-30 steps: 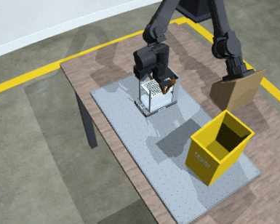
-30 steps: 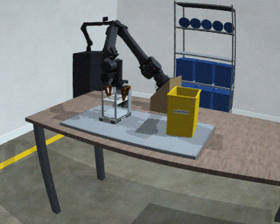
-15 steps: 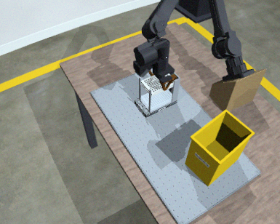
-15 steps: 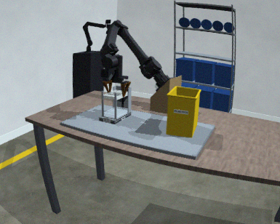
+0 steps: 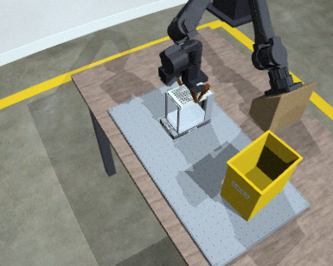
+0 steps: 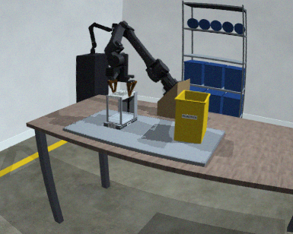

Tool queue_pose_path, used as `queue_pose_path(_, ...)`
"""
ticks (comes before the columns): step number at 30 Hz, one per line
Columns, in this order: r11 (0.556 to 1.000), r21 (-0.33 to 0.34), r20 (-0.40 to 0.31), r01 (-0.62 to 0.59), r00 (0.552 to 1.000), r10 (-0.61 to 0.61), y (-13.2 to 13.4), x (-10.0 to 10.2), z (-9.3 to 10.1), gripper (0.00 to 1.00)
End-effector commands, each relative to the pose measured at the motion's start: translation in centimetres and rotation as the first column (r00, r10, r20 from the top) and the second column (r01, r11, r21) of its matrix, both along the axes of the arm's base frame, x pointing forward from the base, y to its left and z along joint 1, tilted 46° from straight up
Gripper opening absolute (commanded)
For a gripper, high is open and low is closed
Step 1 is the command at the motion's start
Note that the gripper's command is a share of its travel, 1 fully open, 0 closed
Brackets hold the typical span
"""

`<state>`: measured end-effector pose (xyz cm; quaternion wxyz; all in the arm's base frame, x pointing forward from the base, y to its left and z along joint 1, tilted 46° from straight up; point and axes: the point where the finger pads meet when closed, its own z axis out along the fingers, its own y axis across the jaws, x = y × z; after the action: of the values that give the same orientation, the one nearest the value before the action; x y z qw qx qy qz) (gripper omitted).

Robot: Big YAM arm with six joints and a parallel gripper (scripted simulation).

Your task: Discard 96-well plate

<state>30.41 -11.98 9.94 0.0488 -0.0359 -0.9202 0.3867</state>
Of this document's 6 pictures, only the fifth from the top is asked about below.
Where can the yellow open-top bin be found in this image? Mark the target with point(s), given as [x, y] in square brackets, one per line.
[261, 166]

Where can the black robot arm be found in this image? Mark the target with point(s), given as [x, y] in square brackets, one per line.
[271, 58]

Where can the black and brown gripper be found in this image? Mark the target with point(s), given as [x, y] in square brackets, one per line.
[194, 90]

